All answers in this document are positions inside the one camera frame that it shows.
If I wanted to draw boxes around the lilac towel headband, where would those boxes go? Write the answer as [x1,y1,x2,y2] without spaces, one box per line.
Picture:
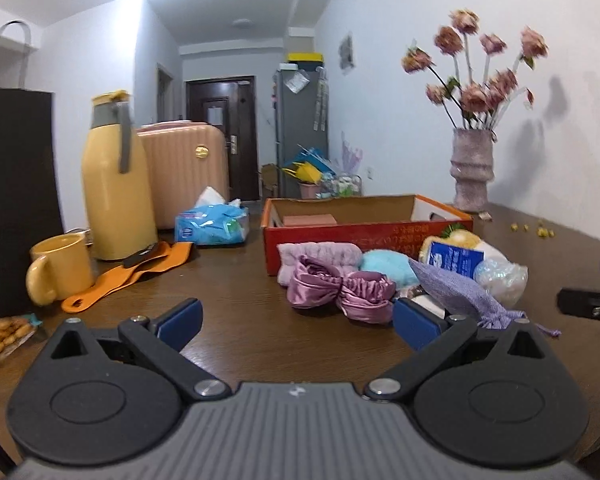
[277,242,363,287]

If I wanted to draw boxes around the yellow thermos jug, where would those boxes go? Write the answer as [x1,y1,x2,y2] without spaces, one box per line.
[81,91,158,262]

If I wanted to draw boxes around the pink suitcase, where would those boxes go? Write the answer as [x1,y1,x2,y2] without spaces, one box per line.
[136,121,231,231]

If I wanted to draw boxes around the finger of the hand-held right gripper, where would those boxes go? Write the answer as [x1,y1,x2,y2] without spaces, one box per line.
[556,287,600,351]

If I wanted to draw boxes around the tall cardboard box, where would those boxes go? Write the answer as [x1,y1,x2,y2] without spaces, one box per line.
[261,164,280,198]

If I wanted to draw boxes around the dried pink roses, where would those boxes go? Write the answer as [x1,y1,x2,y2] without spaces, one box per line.
[401,8,549,133]

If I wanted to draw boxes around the dark brown door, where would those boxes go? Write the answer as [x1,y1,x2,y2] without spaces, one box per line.
[186,76,258,203]

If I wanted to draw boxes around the purple wall decoration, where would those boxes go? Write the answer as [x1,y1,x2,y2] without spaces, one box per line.
[340,132,363,173]

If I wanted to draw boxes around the purple satin hair band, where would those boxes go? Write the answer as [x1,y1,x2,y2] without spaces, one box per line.
[286,255,397,325]

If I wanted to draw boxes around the wire storage cart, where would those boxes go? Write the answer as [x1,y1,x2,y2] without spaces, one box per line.
[322,172,363,198]

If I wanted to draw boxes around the orange cardboard box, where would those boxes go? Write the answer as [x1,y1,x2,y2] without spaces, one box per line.
[260,194,474,277]

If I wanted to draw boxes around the blue and yellow bag pile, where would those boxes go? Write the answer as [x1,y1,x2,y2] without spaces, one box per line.
[280,145,338,186]

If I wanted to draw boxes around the pink sponge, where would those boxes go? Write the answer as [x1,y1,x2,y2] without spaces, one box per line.
[281,213,338,228]

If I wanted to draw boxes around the white hanging umbrella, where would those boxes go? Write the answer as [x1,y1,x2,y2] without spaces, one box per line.
[314,67,329,132]

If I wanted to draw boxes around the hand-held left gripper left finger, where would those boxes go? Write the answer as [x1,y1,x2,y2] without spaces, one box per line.
[32,298,232,402]

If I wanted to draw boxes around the clear plastic bag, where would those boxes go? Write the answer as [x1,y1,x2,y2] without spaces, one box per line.
[472,258,528,308]

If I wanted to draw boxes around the purple cloth pouch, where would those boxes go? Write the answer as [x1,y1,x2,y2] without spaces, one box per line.
[408,258,562,337]

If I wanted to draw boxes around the white and blue packet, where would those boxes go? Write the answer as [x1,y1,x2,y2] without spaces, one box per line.
[426,240,485,278]

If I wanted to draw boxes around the snack packet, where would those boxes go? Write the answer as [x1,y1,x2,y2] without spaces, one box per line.
[0,313,46,361]

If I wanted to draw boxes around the wall panel picture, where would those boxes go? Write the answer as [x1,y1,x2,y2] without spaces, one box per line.
[339,34,356,75]

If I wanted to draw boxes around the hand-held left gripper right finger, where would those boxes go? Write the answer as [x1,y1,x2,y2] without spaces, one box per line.
[362,298,563,403]

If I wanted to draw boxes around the grey refrigerator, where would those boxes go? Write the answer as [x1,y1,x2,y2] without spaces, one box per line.
[273,62,329,198]

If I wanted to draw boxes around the scattered yellow crumbs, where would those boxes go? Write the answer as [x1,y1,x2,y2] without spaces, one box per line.
[510,220,556,238]

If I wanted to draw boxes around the yellow mug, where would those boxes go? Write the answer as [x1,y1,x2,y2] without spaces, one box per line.
[26,233,95,307]

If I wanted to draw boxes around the blue tissue pack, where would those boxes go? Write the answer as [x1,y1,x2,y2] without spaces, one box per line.
[174,186,251,247]

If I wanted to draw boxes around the pink textured vase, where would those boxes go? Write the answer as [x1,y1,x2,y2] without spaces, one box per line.
[450,127,496,213]

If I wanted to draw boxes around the side doorway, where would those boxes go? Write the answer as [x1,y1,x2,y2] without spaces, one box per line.
[156,63,174,123]

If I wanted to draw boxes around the light blue fluffy cloth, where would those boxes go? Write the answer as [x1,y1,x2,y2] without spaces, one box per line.
[358,250,420,288]

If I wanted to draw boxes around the yellow fluffy sponge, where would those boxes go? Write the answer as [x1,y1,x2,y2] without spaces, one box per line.
[419,225,481,261]

